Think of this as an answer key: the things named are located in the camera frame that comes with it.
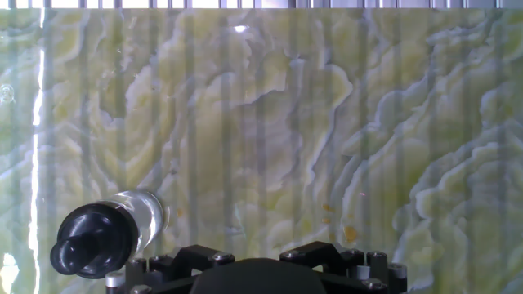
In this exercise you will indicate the clear glass jar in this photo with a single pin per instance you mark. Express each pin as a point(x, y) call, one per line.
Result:
point(149, 214)

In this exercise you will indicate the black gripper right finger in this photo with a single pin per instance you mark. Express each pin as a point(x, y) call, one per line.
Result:
point(314, 253)

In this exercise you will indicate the green marble pattern mat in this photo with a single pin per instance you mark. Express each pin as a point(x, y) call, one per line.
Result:
point(286, 122)

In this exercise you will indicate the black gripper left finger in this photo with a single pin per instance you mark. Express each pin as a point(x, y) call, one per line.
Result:
point(184, 261)

